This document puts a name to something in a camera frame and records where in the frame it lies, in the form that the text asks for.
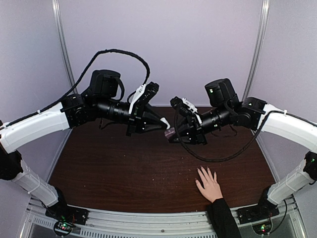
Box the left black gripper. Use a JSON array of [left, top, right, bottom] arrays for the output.
[[96, 96, 169, 137]]

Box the right black braided cable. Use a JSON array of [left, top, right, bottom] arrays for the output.
[[173, 106, 268, 162]]

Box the aluminium corner post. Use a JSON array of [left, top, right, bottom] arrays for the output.
[[52, 0, 75, 87], [243, 0, 270, 100]]

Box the left green circuit board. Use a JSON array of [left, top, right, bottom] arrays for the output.
[[53, 221, 76, 237]]

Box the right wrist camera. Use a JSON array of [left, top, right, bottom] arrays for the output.
[[170, 96, 202, 124]]

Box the aluminium front rail frame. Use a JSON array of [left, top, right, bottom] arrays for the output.
[[18, 197, 307, 238]]

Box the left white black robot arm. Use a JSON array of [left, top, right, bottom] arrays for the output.
[[0, 70, 170, 220]]

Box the right aluminium corner post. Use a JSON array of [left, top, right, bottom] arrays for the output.
[[243, 0, 270, 100]]

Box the left black braided cable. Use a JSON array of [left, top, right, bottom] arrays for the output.
[[7, 49, 151, 128]]

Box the person's bare hand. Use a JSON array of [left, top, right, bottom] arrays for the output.
[[195, 166, 223, 203]]

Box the green circuit board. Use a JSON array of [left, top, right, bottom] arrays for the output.
[[53, 221, 76, 237], [252, 221, 272, 236]]

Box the black braided cable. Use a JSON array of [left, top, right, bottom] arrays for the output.
[[173, 106, 268, 162], [7, 49, 151, 128]]

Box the black sleeved forearm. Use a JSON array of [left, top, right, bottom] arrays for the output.
[[207, 198, 241, 238]]

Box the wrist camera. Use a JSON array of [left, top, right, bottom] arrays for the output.
[[128, 82, 159, 115], [170, 96, 202, 124]]

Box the left aluminium corner post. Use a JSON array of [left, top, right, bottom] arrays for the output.
[[52, 0, 75, 87]]

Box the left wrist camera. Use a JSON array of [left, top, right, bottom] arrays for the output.
[[128, 82, 159, 115]]

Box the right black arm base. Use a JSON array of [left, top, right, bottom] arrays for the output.
[[237, 187, 279, 224]]

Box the right green circuit board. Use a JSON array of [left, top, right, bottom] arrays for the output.
[[252, 221, 272, 236]]

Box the white nail polish cap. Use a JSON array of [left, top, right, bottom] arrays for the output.
[[160, 117, 170, 129]]

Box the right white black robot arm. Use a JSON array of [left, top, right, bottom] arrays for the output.
[[165, 78, 317, 219]]

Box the purple nail polish bottle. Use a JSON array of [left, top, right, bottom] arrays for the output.
[[164, 127, 175, 139]]

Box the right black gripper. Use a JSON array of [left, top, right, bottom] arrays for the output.
[[167, 103, 232, 145]]

